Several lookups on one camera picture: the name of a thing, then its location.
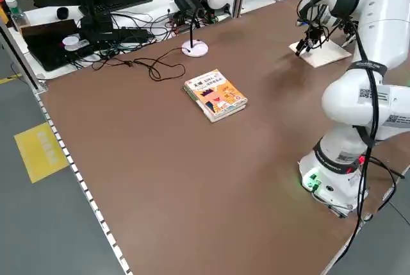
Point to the black finned power supply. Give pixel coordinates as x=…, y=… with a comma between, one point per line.
x=189, y=1

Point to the yellow floor sign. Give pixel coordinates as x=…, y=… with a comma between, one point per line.
x=41, y=153

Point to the clear bottle white cap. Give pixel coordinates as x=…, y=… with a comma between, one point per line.
x=16, y=15

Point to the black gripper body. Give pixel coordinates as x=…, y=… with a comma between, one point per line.
x=348, y=29
x=314, y=34

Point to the black laptop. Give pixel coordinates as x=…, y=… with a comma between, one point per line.
x=45, y=44

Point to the small white bowl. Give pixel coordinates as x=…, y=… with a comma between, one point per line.
x=71, y=43

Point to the orange cartoon cover book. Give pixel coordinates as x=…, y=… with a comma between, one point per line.
x=218, y=95

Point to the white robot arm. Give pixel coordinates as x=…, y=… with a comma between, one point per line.
x=384, y=31

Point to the black keyboard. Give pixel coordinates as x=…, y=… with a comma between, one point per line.
x=128, y=1

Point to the black round speaker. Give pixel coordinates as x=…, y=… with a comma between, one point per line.
x=62, y=13

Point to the white desk lamp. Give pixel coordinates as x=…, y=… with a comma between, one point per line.
x=195, y=49

